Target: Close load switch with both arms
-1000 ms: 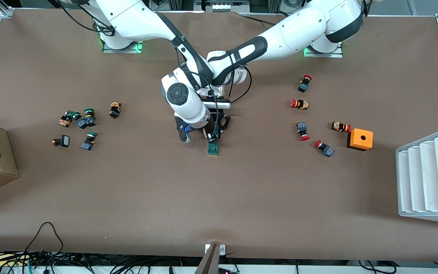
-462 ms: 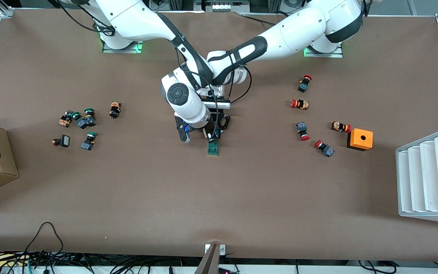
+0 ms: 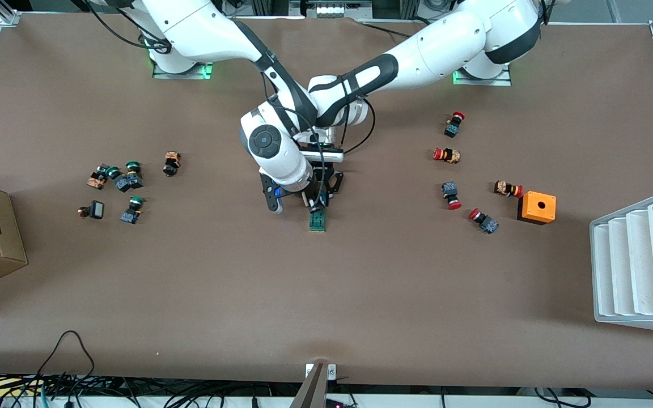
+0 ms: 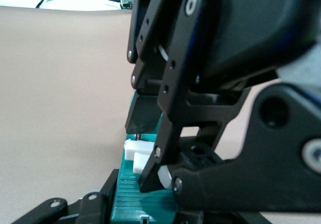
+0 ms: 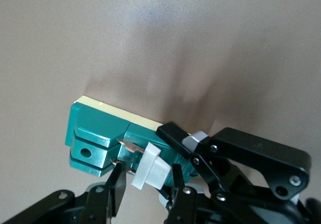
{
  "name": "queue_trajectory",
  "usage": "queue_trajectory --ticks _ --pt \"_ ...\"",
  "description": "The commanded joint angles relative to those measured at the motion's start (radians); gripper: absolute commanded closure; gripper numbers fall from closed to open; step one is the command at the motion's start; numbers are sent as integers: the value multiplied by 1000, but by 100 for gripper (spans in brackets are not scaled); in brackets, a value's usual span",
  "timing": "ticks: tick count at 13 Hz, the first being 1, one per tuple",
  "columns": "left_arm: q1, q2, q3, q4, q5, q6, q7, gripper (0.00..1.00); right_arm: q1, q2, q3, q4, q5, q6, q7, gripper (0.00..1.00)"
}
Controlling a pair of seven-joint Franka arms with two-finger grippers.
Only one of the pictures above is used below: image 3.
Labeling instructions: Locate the red emergency button blue block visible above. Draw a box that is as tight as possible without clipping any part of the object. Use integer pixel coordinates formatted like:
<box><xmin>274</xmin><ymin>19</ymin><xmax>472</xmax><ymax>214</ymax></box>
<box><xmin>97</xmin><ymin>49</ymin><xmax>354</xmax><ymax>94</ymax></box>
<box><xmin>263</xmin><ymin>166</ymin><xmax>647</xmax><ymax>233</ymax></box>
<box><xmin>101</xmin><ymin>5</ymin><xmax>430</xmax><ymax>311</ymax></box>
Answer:
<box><xmin>444</xmin><ymin>112</ymin><xmax>465</xmax><ymax>138</ymax></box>
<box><xmin>442</xmin><ymin>181</ymin><xmax>462</xmax><ymax>210</ymax></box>
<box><xmin>468</xmin><ymin>207</ymin><xmax>499</xmax><ymax>235</ymax></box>

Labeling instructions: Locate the white power strip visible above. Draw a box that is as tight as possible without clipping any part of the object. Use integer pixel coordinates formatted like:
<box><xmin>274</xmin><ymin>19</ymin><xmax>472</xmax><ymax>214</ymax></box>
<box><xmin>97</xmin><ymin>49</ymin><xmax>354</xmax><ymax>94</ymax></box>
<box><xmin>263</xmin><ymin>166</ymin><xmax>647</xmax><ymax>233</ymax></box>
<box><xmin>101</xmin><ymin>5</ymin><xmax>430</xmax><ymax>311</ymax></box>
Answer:
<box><xmin>290</xmin><ymin>0</ymin><xmax>374</xmax><ymax>19</ymax></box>

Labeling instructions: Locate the green push button blue block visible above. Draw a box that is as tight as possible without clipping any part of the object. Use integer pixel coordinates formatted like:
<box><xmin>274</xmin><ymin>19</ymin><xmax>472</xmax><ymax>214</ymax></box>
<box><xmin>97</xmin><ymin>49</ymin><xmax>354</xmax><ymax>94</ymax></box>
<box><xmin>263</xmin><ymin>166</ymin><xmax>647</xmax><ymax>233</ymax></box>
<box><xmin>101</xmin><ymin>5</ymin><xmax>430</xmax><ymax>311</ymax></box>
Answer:
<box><xmin>121</xmin><ymin>195</ymin><xmax>146</xmax><ymax>225</ymax></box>
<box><xmin>105</xmin><ymin>165</ymin><xmax>132</xmax><ymax>193</ymax></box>
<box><xmin>125</xmin><ymin>161</ymin><xmax>145</xmax><ymax>189</ymax></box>

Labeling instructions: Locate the black square push button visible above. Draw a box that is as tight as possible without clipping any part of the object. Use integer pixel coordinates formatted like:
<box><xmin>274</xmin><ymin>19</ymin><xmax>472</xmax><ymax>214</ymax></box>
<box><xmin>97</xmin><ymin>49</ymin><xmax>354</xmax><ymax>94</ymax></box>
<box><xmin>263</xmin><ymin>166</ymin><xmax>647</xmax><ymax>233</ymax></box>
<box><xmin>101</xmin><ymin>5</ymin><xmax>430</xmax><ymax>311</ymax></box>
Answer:
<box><xmin>77</xmin><ymin>200</ymin><xmax>105</xmax><ymax>220</ymax></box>

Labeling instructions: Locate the orange box with hole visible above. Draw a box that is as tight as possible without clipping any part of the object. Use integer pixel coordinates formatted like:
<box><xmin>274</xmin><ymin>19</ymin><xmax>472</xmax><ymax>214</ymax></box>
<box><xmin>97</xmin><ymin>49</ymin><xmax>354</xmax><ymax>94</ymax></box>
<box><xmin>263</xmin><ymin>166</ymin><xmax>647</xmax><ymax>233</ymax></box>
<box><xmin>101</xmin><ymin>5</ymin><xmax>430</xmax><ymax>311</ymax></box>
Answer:
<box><xmin>517</xmin><ymin>191</ymin><xmax>557</xmax><ymax>226</ymax></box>

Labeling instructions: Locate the white slotted tray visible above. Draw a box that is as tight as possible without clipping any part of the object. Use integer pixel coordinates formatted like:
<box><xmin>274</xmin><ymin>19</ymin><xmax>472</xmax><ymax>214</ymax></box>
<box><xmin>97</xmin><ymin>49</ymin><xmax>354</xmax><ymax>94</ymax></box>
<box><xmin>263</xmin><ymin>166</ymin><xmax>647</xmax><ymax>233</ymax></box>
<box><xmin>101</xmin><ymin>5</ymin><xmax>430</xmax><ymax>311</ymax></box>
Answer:
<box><xmin>590</xmin><ymin>189</ymin><xmax>653</xmax><ymax>336</ymax></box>

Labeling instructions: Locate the yellow tag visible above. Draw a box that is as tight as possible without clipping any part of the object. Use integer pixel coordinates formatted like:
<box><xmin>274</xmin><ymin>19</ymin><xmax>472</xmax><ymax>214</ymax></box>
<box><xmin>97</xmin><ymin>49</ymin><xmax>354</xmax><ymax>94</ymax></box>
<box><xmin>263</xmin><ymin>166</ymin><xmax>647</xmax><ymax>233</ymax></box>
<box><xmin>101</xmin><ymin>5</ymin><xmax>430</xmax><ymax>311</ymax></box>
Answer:
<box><xmin>0</xmin><ymin>377</ymin><xmax>41</xmax><ymax>397</ymax></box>

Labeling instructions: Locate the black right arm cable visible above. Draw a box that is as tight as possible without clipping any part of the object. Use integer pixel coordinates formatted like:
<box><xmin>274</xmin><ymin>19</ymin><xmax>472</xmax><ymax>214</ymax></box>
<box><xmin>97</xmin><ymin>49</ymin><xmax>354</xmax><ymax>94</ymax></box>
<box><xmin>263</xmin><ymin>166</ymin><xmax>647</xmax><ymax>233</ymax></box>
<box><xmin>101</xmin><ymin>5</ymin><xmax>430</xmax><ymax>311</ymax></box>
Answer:
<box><xmin>86</xmin><ymin>0</ymin><xmax>330</xmax><ymax>211</ymax></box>

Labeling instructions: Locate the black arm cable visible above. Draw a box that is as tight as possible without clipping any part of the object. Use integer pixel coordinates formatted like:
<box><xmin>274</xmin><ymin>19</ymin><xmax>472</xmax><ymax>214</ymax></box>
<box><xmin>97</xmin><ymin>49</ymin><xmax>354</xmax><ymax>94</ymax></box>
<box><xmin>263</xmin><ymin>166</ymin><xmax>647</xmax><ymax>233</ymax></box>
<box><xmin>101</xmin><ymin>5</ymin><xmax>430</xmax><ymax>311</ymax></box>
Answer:
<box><xmin>335</xmin><ymin>96</ymin><xmax>376</xmax><ymax>155</ymax></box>
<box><xmin>86</xmin><ymin>0</ymin><xmax>330</xmax><ymax>211</ymax></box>

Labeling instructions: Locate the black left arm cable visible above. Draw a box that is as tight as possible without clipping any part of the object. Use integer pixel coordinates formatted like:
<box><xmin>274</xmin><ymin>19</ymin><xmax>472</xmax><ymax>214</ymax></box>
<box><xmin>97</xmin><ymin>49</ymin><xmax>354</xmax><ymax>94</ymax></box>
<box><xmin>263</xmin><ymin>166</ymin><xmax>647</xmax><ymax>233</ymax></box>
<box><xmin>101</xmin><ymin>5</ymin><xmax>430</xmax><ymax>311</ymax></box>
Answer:
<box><xmin>335</xmin><ymin>96</ymin><xmax>376</xmax><ymax>155</ymax></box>

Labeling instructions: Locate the black cable on table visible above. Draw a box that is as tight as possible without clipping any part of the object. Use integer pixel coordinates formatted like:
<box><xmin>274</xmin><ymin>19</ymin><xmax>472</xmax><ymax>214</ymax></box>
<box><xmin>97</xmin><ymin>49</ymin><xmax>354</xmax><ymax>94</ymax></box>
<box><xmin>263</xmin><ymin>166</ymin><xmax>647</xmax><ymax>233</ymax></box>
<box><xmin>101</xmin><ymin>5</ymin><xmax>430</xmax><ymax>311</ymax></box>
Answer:
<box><xmin>361</xmin><ymin>16</ymin><xmax>435</xmax><ymax>39</ymax></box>

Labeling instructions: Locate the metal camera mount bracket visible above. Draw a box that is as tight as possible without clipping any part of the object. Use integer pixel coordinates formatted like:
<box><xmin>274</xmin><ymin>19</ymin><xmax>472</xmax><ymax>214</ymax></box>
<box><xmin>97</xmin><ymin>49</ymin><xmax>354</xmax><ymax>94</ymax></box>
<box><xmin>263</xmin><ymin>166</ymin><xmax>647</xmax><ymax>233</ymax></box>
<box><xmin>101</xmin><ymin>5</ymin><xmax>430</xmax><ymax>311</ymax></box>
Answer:
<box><xmin>290</xmin><ymin>363</ymin><xmax>338</xmax><ymax>408</ymax></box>

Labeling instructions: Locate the black looped cable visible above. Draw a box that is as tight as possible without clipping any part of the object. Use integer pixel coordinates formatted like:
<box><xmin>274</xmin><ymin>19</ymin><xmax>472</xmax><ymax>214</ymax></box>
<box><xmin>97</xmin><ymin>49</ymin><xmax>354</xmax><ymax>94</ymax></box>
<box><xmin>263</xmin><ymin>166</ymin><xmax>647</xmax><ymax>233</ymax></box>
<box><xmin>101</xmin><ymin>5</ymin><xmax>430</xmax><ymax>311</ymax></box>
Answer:
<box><xmin>36</xmin><ymin>330</ymin><xmax>96</xmax><ymax>392</ymax></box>

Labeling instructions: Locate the black cable tangle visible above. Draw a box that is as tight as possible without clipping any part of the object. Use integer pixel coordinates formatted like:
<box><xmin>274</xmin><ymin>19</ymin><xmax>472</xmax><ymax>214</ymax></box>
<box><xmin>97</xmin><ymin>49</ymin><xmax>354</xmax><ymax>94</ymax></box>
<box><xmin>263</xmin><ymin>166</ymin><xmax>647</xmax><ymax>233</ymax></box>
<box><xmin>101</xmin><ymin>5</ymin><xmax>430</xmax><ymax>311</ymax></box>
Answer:
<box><xmin>0</xmin><ymin>371</ymin><xmax>304</xmax><ymax>408</ymax></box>

